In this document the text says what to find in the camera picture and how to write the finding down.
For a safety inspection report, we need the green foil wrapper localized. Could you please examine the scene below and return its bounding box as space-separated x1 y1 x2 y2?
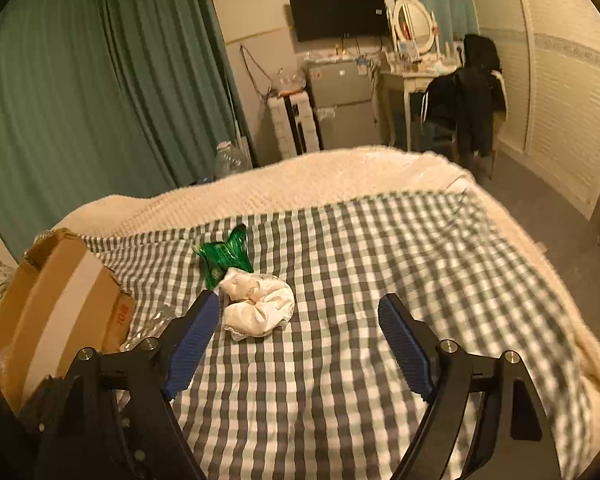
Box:
191 225 253 291

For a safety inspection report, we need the oval vanity mirror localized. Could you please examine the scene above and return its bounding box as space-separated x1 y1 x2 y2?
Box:
392 0 438 56

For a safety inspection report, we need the black wall television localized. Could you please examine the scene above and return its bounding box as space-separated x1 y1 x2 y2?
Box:
287 0 388 43

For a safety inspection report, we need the brown cardboard box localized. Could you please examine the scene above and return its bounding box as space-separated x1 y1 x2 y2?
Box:
0 227 137 413

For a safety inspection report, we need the large clear water bottle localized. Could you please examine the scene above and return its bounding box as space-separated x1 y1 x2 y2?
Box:
212 140 253 183

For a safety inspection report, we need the clear plastic wrap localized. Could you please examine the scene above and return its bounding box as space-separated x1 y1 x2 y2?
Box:
119 304 181 353

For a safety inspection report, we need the white suitcase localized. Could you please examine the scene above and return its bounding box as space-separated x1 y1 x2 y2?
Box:
267 91 323 162

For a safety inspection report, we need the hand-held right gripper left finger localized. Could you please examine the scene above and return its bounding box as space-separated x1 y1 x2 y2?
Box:
35 291 222 480

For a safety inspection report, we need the white louvered wardrobe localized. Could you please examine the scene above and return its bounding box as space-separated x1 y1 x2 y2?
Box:
477 0 600 221

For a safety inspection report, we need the chair with black jacket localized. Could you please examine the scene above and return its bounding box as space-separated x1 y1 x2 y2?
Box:
422 34 508 158

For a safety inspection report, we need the grey checkered blanket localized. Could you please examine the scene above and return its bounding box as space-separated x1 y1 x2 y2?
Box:
77 190 588 480

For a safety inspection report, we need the white vanity table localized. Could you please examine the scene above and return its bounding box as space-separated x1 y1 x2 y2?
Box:
380 52 466 151

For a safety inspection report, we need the grey fridge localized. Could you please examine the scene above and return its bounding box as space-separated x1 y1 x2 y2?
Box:
304 57 378 152

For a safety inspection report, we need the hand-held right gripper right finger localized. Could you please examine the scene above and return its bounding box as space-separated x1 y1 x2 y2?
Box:
377 293 565 480

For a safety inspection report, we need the wide green curtain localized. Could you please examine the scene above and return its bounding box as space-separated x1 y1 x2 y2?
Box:
0 0 253 261

